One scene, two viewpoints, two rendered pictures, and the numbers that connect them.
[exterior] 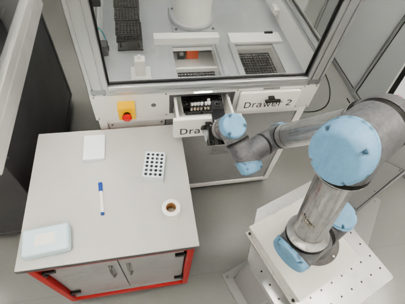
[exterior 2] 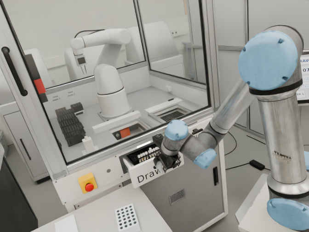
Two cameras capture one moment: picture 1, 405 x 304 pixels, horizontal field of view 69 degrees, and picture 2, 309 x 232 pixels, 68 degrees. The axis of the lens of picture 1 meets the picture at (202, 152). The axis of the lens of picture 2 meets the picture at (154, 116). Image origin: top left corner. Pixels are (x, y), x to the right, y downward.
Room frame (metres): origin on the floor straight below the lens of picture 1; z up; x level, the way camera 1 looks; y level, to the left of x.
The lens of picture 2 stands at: (-0.12, 0.06, 1.56)
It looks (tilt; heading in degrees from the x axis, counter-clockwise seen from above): 24 degrees down; 354
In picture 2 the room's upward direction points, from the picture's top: 11 degrees counter-clockwise
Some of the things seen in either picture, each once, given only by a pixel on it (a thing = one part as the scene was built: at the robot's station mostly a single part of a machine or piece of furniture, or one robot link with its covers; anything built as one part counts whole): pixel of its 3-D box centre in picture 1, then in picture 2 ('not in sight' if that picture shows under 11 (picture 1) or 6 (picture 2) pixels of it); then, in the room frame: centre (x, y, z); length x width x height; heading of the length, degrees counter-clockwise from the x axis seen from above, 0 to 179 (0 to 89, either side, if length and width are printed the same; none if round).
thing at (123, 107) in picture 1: (126, 111); (87, 183); (0.84, 0.35, 0.88); 0.07 x 0.05 x 0.07; 107
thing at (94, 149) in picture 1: (94, 148); (66, 229); (0.70, 0.46, 0.77); 0.13 x 0.09 x 0.02; 17
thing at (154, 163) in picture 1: (154, 166); (127, 219); (0.64, 0.19, 0.78); 0.12 x 0.08 x 0.04; 7
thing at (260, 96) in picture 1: (268, 99); (193, 134); (1.04, -0.27, 0.87); 0.29 x 0.02 x 0.11; 107
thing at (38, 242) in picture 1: (46, 240); not in sight; (0.28, 0.48, 0.78); 0.15 x 0.10 x 0.04; 112
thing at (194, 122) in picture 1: (207, 125); (157, 166); (0.83, 0.00, 0.87); 0.29 x 0.02 x 0.11; 107
